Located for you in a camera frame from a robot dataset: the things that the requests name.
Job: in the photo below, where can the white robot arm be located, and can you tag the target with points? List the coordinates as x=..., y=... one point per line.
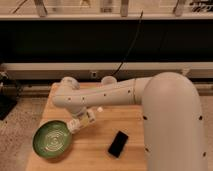
x=173, y=121

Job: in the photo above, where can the clear plastic cup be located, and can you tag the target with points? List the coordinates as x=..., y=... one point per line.
x=108, y=80

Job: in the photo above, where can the green ceramic bowl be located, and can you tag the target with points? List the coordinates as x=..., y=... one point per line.
x=52, y=139

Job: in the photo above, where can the black smartphone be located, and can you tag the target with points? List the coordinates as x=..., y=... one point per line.
x=117, y=145

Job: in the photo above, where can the white plastic bottle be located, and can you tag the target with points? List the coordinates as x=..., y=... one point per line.
x=74, y=124

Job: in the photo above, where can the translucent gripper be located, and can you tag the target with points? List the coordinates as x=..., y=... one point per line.
x=87, y=118

